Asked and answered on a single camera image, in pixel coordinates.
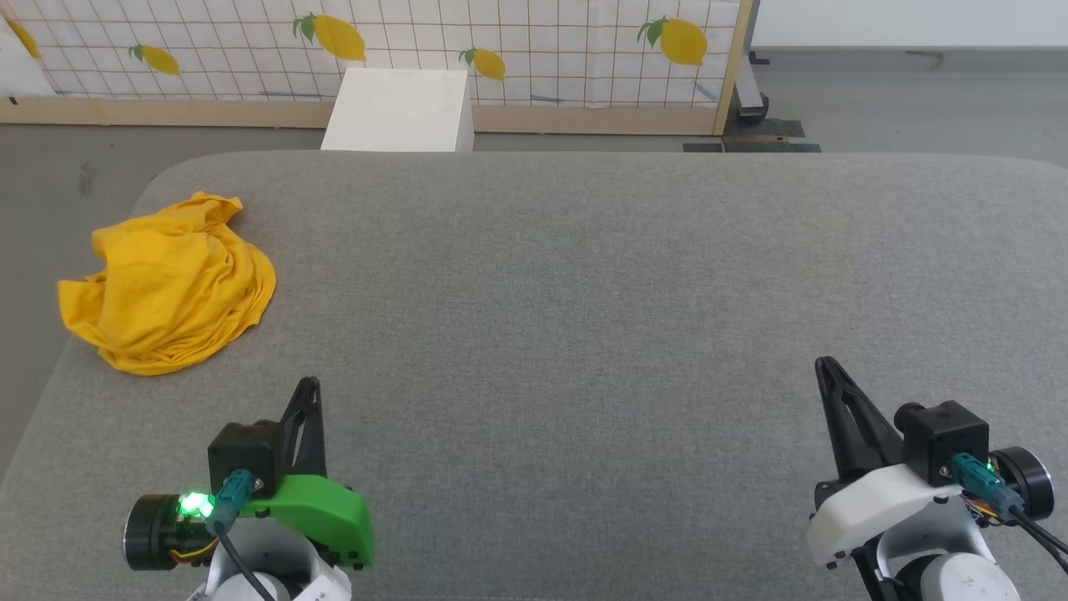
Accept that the white box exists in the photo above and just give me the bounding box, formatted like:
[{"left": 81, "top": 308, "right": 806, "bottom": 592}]
[{"left": 320, "top": 68, "right": 476, "bottom": 154}]

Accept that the black camera cable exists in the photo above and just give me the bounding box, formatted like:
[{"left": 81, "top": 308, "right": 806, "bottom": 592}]
[
  {"left": 951, "top": 454, "right": 1068, "bottom": 578},
  {"left": 204, "top": 469, "right": 278, "bottom": 601}
]

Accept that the grey screen leg with caster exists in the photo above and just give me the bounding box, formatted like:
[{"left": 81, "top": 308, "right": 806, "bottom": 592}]
[{"left": 733, "top": 50, "right": 772, "bottom": 126}]

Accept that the grey fabric sofa cushion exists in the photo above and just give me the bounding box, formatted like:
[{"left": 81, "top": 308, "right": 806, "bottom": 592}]
[{"left": 0, "top": 150, "right": 1068, "bottom": 601}]

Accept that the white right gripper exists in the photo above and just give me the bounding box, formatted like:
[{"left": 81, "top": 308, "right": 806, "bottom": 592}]
[{"left": 806, "top": 356, "right": 1056, "bottom": 571}]

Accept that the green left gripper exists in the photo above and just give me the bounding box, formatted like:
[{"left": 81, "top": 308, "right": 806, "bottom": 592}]
[{"left": 124, "top": 376, "right": 377, "bottom": 573}]

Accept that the yellow t-shirt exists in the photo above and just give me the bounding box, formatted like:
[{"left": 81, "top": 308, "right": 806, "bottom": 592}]
[{"left": 57, "top": 191, "right": 278, "bottom": 376}]

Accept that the black left camera cable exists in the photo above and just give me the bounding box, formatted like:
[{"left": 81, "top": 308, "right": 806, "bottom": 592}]
[{"left": 204, "top": 469, "right": 278, "bottom": 601}]

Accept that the black floor base plate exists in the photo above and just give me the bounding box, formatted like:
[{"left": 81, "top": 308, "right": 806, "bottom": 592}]
[{"left": 683, "top": 118, "right": 824, "bottom": 154}]

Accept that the black right camera cable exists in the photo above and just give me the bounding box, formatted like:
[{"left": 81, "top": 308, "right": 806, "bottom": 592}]
[{"left": 951, "top": 454, "right": 1068, "bottom": 578}]

